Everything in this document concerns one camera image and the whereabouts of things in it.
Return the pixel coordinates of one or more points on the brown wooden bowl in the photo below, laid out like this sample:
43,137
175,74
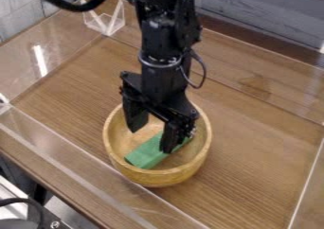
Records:
179,167

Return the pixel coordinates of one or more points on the black metal frame bracket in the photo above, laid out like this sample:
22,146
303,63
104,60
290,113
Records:
43,219

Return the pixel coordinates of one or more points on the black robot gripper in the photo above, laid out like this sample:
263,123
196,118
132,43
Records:
156,92

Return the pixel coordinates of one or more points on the clear acrylic corner bracket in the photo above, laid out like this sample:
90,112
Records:
106,24

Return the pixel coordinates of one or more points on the green rectangular block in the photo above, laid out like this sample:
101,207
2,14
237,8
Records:
146,156

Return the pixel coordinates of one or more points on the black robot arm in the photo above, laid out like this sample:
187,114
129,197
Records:
171,30

